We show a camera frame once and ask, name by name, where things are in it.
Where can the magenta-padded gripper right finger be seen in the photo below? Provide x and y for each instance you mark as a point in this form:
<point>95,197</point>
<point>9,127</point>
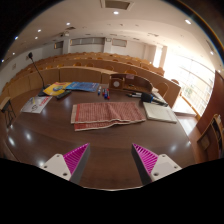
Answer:
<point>160,166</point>

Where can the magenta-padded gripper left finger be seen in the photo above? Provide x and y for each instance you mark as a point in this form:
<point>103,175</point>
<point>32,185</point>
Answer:
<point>60,165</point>

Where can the red white patterned towel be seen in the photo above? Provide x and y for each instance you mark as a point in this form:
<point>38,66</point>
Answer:
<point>106,112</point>

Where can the white book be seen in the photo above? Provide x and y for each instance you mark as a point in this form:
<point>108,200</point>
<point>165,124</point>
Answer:
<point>159,112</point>

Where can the wooden shelf unit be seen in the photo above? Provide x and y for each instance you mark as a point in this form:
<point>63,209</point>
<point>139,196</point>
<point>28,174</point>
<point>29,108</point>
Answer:
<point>211,136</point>

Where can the white sheet with red print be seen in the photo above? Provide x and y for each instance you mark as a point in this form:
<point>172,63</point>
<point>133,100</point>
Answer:
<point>36,104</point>

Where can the black handheld microphone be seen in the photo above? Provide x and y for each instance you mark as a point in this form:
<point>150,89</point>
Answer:
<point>148,98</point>

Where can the black remote control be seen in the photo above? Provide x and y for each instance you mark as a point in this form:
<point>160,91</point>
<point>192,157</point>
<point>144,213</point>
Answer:
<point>63,94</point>

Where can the black marker pen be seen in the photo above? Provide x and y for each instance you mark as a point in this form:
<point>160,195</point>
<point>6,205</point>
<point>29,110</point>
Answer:
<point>134,95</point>

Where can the yellow booklet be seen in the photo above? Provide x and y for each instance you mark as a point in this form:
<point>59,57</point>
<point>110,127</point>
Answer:
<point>53,89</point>

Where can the small side desk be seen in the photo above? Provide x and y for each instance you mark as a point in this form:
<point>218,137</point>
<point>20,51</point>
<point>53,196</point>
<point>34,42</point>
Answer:
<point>7,110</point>

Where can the blue booklet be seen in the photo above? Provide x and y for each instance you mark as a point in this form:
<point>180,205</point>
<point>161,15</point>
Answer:
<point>83,86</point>

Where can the blue marker pen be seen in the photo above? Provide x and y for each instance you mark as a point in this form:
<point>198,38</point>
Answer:
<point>106,93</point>
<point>99,90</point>

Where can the red marker pen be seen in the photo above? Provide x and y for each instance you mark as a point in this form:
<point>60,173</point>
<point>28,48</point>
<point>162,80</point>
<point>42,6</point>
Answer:
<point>108,94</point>
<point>103,91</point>

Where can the wooden desk organizer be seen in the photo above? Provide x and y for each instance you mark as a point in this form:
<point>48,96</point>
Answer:
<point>133,85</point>

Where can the black gooseneck microphone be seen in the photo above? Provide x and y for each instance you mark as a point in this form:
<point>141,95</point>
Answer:
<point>40,75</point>

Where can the wooden lecture hall seat rows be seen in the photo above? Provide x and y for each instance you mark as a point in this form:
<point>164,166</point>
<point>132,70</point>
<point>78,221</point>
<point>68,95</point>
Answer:
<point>83,74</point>

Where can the ceiling projector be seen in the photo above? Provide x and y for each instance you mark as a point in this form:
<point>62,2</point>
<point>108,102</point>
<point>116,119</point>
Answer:
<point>66,33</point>

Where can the recessed ceiling lights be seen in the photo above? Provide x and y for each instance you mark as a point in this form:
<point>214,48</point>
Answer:
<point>115,12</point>

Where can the ceiling air vent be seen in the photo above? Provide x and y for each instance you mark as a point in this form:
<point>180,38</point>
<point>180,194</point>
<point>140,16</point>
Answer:
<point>116,4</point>

